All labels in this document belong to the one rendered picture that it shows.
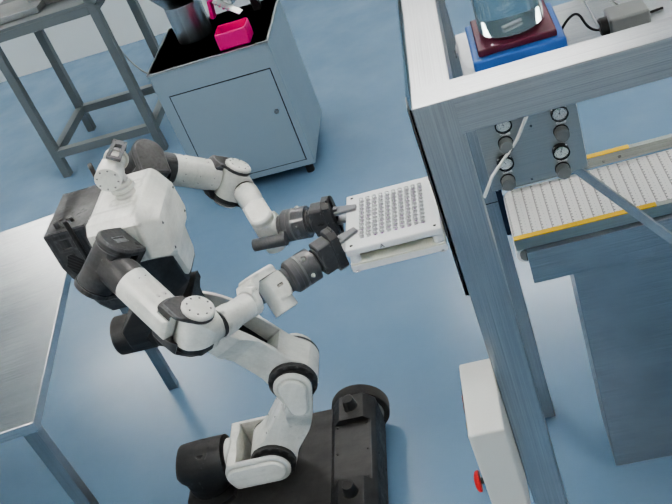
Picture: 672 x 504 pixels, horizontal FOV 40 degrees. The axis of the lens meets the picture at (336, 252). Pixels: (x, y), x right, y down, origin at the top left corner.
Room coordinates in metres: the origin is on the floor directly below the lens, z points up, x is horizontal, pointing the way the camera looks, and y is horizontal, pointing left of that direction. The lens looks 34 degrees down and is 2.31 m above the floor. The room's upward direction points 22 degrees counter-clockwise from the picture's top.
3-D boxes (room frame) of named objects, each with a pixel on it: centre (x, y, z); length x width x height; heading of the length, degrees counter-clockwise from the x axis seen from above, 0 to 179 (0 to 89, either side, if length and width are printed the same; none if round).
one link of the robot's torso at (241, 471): (2.13, 0.45, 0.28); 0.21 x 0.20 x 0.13; 76
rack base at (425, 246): (1.97, -0.17, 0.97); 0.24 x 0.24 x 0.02; 76
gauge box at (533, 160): (1.77, -0.50, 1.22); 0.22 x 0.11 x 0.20; 76
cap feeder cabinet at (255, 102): (4.49, 0.15, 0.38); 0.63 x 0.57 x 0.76; 74
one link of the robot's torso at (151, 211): (2.14, 0.50, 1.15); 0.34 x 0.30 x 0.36; 166
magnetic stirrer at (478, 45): (1.85, -0.54, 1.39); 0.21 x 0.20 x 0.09; 166
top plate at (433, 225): (1.97, -0.17, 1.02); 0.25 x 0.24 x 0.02; 166
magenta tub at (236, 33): (4.26, 0.06, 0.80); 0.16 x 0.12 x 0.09; 74
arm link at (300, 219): (2.10, 0.02, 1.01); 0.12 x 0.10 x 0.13; 68
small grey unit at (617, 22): (1.78, -0.76, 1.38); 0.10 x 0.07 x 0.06; 76
